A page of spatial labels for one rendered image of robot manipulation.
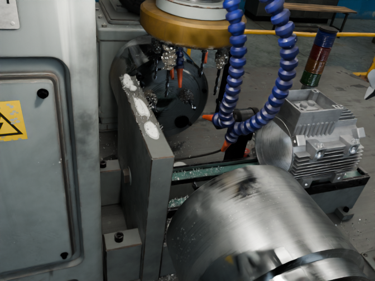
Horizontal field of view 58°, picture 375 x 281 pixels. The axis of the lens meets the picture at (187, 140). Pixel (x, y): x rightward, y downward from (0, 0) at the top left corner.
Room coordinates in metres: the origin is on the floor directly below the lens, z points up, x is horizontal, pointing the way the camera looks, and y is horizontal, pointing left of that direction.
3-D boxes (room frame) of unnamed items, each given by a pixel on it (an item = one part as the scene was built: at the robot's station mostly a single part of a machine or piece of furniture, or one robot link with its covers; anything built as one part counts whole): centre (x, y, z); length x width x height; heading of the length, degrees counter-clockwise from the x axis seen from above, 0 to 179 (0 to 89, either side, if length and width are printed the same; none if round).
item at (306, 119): (0.72, -0.26, 1.11); 0.12 x 0.11 x 0.07; 115
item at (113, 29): (1.15, 0.23, 0.99); 0.35 x 0.31 x 0.37; 24
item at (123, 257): (0.54, 0.13, 0.97); 0.30 x 0.11 x 0.34; 24
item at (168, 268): (0.48, 0.00, 0.86); 0.07 x 0.06 x 0.12; 24
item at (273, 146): (0.74, -0.30, 1.02); 0.20 x 0.19 x 0.19; 115
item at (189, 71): (0.91, 0.12, 1.04); 0.41 x 0.25 x 0.25; 24
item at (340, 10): (5.69, -1.65, 0.22); 1.40 x 0.33 x 0.43; 111
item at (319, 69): (1.10, -0.38, 1.10); 0.06 x 0.06 x 0.04
